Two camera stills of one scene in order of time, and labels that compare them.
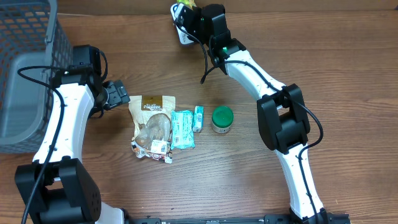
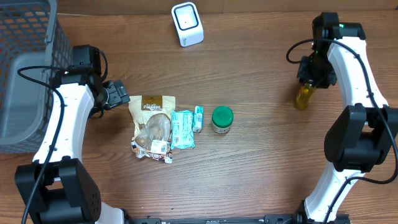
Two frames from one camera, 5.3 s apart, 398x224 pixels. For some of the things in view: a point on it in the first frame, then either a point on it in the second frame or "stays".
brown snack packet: [152, 137] stays
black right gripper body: [188, 19] -> [315, 78]
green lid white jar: [222, 119] stays
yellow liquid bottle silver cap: [190, 3] -> [306, 93]
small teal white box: [198, 117] stays
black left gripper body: [114, 96] stays
